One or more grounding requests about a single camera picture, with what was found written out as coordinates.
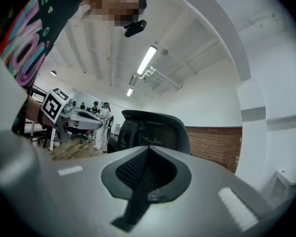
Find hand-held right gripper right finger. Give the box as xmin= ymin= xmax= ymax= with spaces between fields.
xmin=111 ymin=145 xmax=273 ymax=237

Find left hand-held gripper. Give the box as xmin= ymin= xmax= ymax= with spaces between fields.
xmin=40 ymin=87 xmax=105 ymax=144

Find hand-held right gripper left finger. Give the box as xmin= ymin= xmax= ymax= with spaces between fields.
xmin=0 ymin=43 xmax=150 ymax=237

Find black office chair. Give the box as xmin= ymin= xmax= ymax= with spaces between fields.
xmin=106 ymin=109 xmax=192 ymax=156

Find person's left forearm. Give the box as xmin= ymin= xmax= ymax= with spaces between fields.
xmin=26 ymin=97 xmax=44 ymax=123

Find black smartwatch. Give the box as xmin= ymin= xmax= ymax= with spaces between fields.
xmin=37 ymin=111 xmax=50 ymax=130

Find long ceiling light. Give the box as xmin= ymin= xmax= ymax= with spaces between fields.
xmin=136 ymin=45 xmax=158 ymax=75

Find white ceiling pipes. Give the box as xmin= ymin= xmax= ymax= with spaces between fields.
xmin=140 ymin=66 xmax=184 ymax=91

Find black printed T-shirt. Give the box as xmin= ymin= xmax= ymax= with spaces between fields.
xmin=0 ymin=0 xmax=92 ymax=136

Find person's head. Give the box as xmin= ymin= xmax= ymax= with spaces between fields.
xmin=80 ymin=0 xmax=142 ymax=27

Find black head camera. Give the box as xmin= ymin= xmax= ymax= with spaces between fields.
xmin=124 ymin=19 xmax=148 ymax=38

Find white wall conduit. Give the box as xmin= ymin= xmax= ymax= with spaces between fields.
xmin=236 ymin=13 xmax=278 ymax=33

